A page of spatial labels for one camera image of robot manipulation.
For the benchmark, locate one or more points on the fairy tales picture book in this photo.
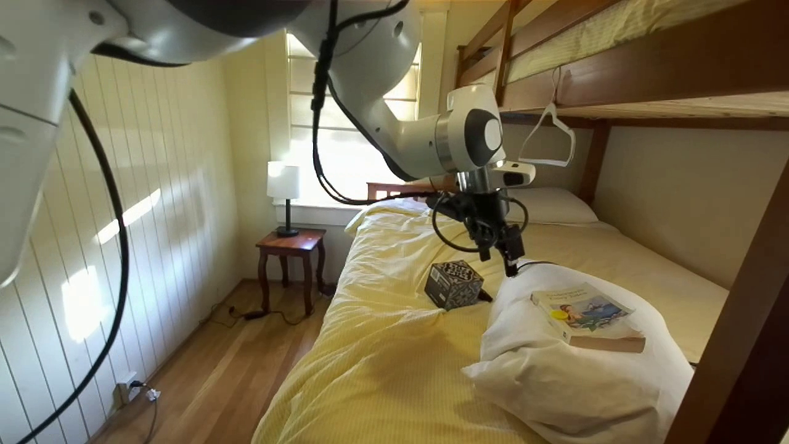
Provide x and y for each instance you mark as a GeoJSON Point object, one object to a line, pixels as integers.
{"type": "Point", "coordinates": [594, 316]}

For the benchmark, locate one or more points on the wooden bunk bed frame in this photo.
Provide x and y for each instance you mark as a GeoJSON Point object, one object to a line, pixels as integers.
{"type": "Point", "coordinates": [656, 70]}

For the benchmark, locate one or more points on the white window blind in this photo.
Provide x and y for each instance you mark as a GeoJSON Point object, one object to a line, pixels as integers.
{"type": "Point", "coordinates": [347, 165]}

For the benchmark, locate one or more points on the large white pillow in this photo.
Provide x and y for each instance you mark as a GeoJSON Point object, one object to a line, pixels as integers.
{"type": "Point", "coordinates": [569, 387]}

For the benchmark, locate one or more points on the dark patterned tissue box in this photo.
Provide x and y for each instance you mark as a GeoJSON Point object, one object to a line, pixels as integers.
{"type": "Point", "coordinates": [454, 285]}

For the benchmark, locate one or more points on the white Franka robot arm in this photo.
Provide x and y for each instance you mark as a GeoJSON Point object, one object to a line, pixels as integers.
{"type": "Point", "coordinates": [32, 100]}

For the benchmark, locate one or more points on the small white pillow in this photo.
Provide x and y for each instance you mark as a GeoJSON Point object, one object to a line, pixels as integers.
{"type": "Point", "coordinates": [557, 207]}

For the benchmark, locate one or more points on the floor power strip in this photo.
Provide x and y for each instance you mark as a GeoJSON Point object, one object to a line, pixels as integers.
{"type": "Point", "coordinates": [132, 390]}

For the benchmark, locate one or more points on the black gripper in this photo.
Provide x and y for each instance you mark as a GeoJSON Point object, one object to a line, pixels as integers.
{"type": "Point", "coordinates": [485, 219]}

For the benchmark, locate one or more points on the wooden nightstand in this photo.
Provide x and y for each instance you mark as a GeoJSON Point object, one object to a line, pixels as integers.
{"type": "Point", "coordinates": [292, 245]}

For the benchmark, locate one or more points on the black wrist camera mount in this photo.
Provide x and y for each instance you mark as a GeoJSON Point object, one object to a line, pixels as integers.
{"type": "Point", "coordinates": [448, 207]}

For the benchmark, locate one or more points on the white shade table lamp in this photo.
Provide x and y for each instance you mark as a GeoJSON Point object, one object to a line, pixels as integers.
{"type": "Point", "coordinates": [285, 181]}

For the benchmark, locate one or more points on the bed with yellow sheet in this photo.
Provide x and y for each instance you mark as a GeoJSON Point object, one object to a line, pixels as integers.
{"type": "Point", "coordinates": [396, 347]}

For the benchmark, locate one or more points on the white clothes hanger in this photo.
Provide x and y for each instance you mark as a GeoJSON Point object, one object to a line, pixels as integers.
{"type": "Point", "coordinates": [548, 161]}

